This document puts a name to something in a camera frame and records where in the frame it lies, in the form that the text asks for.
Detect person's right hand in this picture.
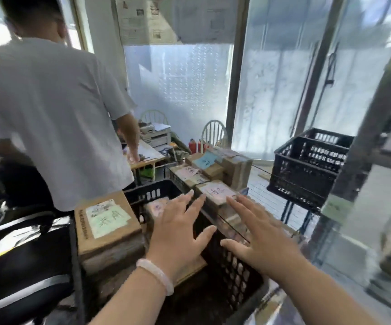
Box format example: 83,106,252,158
219,195,306,278

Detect person's left hand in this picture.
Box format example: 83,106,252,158
146,189,218,281

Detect black wire basket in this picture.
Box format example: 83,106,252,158
164,158,305,246

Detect small cardboard box pink label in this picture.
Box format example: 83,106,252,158
144,196,172,228

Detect white-taped brown cardboard box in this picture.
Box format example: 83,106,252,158
74,191,146,275

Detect tall cardboard box pink label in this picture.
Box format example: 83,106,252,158
168,164,210,189

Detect metal shelving rack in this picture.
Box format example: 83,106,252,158
303,0,391,325

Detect black metal stand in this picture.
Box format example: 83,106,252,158
279,199,319,235

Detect wooden office desk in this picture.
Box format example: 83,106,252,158
123,140,167,170

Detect white printer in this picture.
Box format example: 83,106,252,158
138,122,173,150

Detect white wooden chair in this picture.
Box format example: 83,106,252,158
200,119,231,150
140,110,170,126

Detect black office chair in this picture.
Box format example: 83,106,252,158
0,203,78,325

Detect frosted glass partition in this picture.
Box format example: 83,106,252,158
123,0,391,160

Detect pasted newspaper sheets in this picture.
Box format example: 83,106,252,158
115,0,241,45

